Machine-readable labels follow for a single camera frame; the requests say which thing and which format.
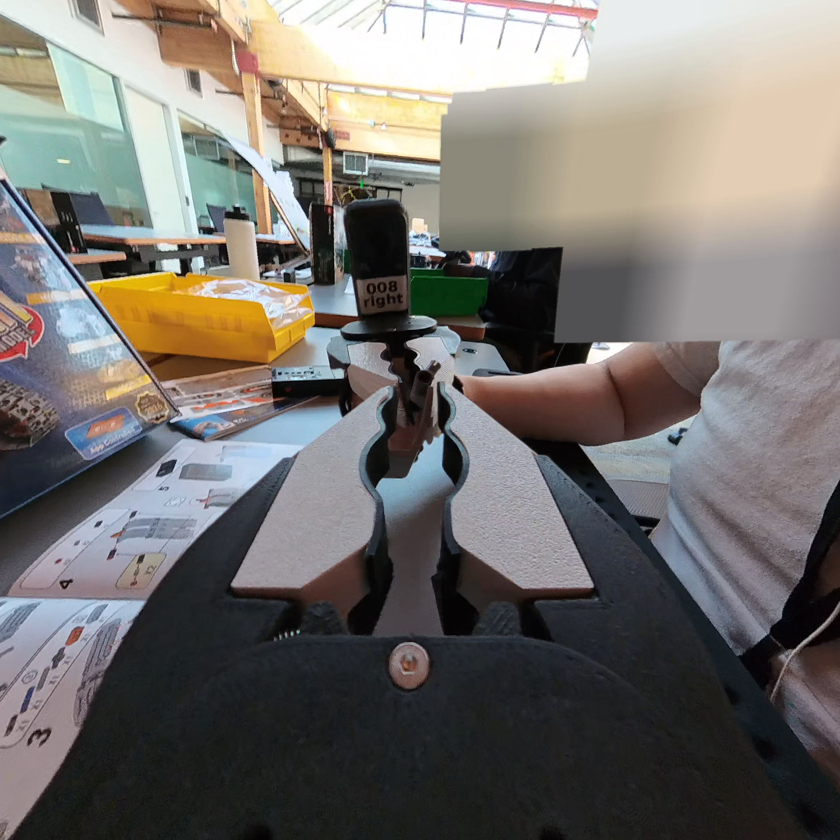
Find blue robot kit box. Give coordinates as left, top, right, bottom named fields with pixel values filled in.
left=0, top=174, right=182, bottom=521

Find black computer case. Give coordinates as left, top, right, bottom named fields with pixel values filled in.
left=49, top=190, right=88, bottom=254

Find small black electronic box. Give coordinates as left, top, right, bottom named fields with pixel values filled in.
left=271, top=365, right=347, bottom=399

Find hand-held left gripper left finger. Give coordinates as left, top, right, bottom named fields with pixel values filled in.
left=230, top=386, right=397, bottom=636

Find clear plastic bag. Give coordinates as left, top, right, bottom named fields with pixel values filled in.
left=172, top=274, right=311, bottom=317

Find thin white cord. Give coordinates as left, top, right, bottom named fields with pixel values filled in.
left=768, top=597, right=840, bottom=708

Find closed colour booklet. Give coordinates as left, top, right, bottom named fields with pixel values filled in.
left=159, top=364, right=343, bottom=442

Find person's right forearm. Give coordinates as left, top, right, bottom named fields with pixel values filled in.
left=459, top=341, right=703, bottom=448

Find black shoulder strap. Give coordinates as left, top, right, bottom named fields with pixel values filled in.
left=740, top=482, right=840, bottom=686

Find tall black box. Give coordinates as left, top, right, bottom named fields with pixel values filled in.
left=308, top=201, right=347, bottom=287

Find white water bottle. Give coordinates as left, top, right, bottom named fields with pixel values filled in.
left=222, top=205, right=262, bottom=283

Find grey curved building piece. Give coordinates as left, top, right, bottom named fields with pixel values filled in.
left=385, top=360, right=443, bottom=481

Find open instruction booklet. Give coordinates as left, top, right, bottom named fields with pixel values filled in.
left=0, top=438, right=304, bottom=840

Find wooden office desks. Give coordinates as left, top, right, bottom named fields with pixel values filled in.
left=66, top=223, right=299, bottom=280

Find person's white shirt torso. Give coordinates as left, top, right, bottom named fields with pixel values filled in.
left=648, top=340, right=840, bottom=788

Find slanted white board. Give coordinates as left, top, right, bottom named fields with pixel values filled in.
left=220, top=128, right=315, bottom=257

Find brown cardboard sheet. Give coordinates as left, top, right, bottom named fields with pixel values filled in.
left=147, top=353, right=277, bottom=383

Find black office chair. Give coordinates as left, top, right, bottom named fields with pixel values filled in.
left=484, top=247, right=565, bottom=371

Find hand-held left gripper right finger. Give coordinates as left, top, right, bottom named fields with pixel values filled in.
left=430, top=381, right=596, bottom=636

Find yellow plastic bin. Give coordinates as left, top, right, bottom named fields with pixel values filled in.
left=87, top=271, right=317, bottom=364

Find black perforated panel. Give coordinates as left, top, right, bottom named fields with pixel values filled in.
left=525, top=436, right=840, bottom=840

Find green plastic bin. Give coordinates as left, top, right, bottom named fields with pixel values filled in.
left=409, top=273, right=491, bottom=319

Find grey desk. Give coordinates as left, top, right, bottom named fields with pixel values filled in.
left=0, top=325, right=595, bottom=657

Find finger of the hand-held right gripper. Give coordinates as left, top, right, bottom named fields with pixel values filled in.
left=344, top=340, right=405, bottom=404
left=407, top=336, right=458, bottom=389

